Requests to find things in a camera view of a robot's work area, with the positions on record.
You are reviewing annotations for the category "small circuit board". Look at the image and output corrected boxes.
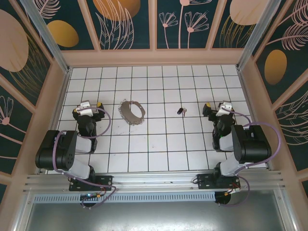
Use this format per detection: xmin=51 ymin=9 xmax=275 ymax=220
xmin=80 ymin=192 xmax=103 ymax=201

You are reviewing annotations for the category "grey metal sheet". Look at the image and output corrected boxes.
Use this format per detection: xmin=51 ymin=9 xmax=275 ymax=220
xmin=13 ymin=201 xmax=296 ymax=231

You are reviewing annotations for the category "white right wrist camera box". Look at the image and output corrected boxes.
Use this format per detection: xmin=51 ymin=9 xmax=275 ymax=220
xmin=216 ymin=100 xmax=233 ymax=116

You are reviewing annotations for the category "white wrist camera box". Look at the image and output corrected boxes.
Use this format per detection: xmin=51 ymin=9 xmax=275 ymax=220
xmin=216 ymin=100 xmax=233 ymax=116
xmin=76 ymin=101 xmax=97 ymax=116

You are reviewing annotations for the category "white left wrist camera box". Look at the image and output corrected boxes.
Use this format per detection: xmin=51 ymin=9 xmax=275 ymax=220
xmin=76 ymin=101 xmax=97 ymax=116

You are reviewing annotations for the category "aluminium table side rail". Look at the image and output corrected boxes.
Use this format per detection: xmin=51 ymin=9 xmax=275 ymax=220
xmin=37 ymin=68 xmax=73 ymax=175
xmin=237 ymin=68 xmax=272 ymax=169

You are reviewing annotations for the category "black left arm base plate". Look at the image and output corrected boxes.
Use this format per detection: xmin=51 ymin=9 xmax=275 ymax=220
xmin=69 ymin=175 xmax=114 ymax=192

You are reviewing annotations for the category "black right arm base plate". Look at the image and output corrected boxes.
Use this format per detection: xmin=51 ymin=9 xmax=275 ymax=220
xmin=196 ymin=173 xmax=241 ymax=191

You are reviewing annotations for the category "aluminium frame post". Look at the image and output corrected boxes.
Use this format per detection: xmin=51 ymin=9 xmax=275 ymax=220
xmin=20 ymin=0 xmax=72 ymax=74
xmin=235 ymin=0 xmax=288 ymax=71

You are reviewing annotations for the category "aluminium mounting rail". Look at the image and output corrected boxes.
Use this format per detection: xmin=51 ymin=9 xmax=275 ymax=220
xmin=23 ymin=170 xmax=287 ymax=193

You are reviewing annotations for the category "grey slotted cable duct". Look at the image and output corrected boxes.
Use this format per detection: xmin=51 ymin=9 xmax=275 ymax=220
xmin=33 ymin=191 xmax=216 ymax=203

